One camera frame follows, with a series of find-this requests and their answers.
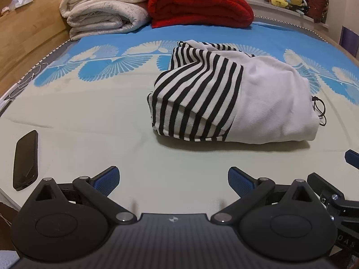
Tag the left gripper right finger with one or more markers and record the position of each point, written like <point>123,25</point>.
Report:
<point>287,223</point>

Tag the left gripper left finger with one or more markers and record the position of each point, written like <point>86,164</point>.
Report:
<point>64,222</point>

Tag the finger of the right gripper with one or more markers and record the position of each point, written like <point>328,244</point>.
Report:
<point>330,196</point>
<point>351,157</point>

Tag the black white striped hoodie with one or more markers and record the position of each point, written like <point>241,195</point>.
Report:
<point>215,92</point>

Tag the black smartphone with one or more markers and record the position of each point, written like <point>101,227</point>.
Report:
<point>25,167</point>

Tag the purple bag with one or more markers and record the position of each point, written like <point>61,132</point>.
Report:
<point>349,40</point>

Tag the blue white patterned bedsheet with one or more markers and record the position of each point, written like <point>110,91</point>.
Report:
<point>90,111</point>

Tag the dark red plush cushion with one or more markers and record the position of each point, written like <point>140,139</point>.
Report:
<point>318,10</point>

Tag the wooden headboard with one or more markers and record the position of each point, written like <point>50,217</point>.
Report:
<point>28,34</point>

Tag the red folded blanket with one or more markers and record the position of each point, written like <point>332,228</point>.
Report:
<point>227,13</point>

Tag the cream folded blanket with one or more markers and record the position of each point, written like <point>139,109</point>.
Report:
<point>99,17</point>

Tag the tissue pack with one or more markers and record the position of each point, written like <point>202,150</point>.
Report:
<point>18,3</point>

